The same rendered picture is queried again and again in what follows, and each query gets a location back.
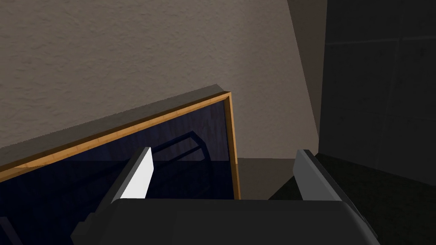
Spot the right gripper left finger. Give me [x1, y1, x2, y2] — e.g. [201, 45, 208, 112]
[100, 146, 155, 206]

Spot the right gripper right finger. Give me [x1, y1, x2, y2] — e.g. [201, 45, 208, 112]
[293, 149, 348, 204]

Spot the dark picture with wooden frame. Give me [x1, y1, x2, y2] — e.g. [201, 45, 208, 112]
[0, 84, 242, 245]

